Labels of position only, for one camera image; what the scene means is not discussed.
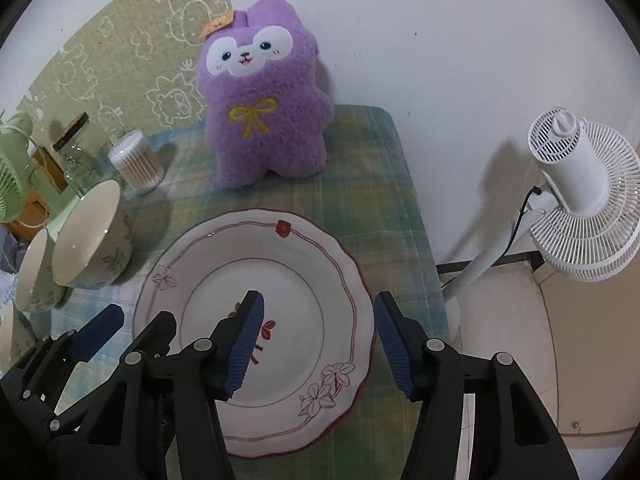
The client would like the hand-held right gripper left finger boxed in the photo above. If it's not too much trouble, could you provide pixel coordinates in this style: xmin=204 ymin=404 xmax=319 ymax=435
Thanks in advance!
xmin=82 ymin=290 xmax=266 ymax=480

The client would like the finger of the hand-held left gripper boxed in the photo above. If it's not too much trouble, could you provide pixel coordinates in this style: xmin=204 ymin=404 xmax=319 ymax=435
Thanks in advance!
xmin=131 ymin=311 xmax=178 ymax=361
xmin=0 ymin=304 xmax=126 ymax=436

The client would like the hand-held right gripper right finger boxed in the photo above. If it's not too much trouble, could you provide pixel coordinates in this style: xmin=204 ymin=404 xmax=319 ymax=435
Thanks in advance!
xmin=374 ymin=291 xmax=581 ymax=480

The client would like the cream floral ceramic bowl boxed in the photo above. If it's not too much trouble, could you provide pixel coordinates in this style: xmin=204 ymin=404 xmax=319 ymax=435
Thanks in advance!
xmin=0 ymin=300 xmax=37 ymax=368
xmin=15 ymin=228 xmax=68 ymax=313
xmin=52 ymin=180 xmax=134 ymax=289

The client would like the red-rimmed white plate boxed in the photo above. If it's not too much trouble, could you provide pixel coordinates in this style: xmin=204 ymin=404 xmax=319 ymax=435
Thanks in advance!
xmin=132 ymin=208 xmax=377 ymax=459

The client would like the cotton swab container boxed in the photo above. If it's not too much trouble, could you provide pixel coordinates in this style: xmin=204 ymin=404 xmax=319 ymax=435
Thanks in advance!
xmin=109 ymin=129 xmax=165 ymax=192

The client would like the green desk fan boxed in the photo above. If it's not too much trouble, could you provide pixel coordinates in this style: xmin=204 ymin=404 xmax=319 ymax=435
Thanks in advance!
xmin=0 ymin=110 xmax=81 ymax=233

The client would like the glass jar with dark lid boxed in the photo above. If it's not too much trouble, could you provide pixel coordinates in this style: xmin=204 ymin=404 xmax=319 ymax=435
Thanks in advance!
xmin=52 ymin=112 xmax=108 ymax=198

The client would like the beige door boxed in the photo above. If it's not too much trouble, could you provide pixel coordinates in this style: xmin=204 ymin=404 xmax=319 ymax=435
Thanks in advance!
xmin=537 ymin=260 xmax=640 ymax=441

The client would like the purple plush bunny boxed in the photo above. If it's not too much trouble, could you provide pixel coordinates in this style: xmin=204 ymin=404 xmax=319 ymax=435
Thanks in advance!
xmin=196 ymin=0 xmax=336 ymax=190

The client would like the white standing fan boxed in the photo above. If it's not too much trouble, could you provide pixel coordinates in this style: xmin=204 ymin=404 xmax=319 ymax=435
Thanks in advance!
xmin=440 ymin=106 xmax=640 ymax=306

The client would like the black fan cable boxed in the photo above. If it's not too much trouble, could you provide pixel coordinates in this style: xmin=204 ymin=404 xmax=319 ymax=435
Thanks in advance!
xmin=505 ymin=187 xmax=543 ymax=253

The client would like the green printed wall mat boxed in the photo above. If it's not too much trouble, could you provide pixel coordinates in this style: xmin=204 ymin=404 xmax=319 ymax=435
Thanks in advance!
xmin=20 ymin=0 xmax=231 ymax=136

